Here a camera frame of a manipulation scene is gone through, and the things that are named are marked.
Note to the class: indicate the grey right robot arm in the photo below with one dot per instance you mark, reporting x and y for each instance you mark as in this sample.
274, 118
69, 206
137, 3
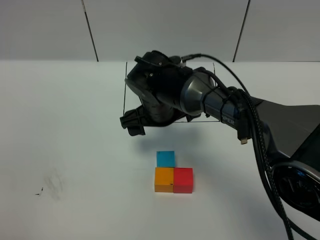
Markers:
286, 139

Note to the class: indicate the orange cube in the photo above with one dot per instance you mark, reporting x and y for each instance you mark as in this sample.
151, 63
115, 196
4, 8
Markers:
164, 179

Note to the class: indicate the red cube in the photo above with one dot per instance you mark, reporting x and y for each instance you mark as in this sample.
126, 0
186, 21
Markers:
183, 180

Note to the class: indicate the blue cube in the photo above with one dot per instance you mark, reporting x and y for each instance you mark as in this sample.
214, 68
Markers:
165, 159

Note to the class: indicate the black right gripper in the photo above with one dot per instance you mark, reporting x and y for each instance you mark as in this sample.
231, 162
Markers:
158, 81

